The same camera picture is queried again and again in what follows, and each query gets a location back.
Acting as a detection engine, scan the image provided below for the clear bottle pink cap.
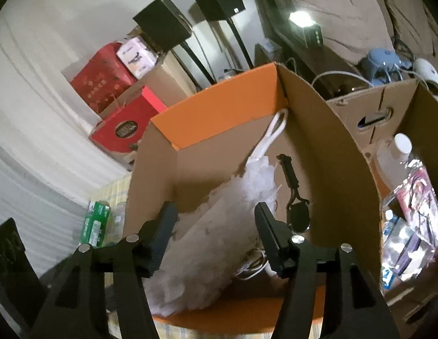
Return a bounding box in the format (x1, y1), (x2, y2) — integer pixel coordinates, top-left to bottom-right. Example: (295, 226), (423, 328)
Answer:
(112, 202), (126, 243)

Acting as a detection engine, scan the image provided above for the green yellow toothpaste box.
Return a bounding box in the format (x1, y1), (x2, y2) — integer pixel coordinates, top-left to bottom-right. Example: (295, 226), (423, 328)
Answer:
(79, 201), (111, 248)

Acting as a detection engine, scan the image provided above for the white fluffy duster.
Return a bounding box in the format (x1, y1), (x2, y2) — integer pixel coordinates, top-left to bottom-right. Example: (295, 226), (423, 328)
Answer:
(144, 109), (288, 317)

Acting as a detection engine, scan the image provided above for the black key fob lanyard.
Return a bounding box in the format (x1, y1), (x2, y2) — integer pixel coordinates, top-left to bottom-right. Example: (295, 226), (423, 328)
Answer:
(276, 153), (311, 234)

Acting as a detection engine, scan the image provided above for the white earphone cable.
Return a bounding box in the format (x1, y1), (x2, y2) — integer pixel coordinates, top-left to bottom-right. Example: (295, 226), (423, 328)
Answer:
(234, 246), (271, 282)

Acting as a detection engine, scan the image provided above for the large brown carton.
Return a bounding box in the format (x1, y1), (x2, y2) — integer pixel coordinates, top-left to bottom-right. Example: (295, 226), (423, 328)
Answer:
(327, 80), (438, 338)

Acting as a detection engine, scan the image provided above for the white curtain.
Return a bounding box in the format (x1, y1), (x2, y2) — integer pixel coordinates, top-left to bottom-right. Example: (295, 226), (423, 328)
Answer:
(0, 3), (128, 275)

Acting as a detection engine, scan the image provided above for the pink packaged item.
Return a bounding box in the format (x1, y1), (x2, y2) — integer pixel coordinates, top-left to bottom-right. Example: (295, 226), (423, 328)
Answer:
(395, 166), (438, 249)

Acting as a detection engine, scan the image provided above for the red collection gift bag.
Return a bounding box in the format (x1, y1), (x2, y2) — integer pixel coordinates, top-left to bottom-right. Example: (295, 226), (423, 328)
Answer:
(90, 86), (167, 164)

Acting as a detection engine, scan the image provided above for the large water bottle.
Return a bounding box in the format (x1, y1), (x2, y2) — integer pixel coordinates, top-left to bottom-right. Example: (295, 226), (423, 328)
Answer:
(372, 132), (424, 199)

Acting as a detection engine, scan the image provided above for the orange cardboard box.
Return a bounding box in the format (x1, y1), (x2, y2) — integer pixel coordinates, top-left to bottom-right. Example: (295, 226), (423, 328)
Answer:
(124, 64), (381, 334)

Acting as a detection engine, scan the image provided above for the brown cardboard box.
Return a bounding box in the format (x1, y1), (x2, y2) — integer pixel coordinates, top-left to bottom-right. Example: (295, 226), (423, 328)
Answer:
(99, 53), (198, 119)

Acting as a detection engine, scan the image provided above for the red gift bag upper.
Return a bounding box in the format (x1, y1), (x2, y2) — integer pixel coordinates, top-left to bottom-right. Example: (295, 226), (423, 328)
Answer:
(70, 41), (137, 114)

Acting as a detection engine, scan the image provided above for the pink tissue pack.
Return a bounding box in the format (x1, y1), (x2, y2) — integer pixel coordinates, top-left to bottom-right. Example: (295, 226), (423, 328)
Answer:
(116, 36), (159, 80)

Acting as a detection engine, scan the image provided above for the left black speaker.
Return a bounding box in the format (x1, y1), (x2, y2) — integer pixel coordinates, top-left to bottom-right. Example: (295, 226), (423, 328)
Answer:
(133, 0), (216, 85)

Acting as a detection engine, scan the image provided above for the black speaker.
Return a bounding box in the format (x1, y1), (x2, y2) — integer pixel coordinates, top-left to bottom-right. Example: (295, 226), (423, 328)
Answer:
(133, 0), (216, 85)
(195, 0), (254, 69)

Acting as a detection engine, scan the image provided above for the blue plush toy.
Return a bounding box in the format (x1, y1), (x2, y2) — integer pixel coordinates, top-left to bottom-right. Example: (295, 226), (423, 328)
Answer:
(359, 48), (412, 86)

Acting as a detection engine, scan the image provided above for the right black speaker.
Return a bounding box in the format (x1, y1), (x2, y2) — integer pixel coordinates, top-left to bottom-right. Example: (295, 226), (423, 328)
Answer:
(195, 0), (254, 69)

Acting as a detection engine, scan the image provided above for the bright portable lamp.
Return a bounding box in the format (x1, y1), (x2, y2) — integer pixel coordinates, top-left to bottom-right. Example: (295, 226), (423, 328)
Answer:
(289, 10), (323, 47)

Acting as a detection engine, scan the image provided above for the brown sofa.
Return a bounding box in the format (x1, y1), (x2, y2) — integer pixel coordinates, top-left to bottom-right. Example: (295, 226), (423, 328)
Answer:
(260, 0), (438, 99)

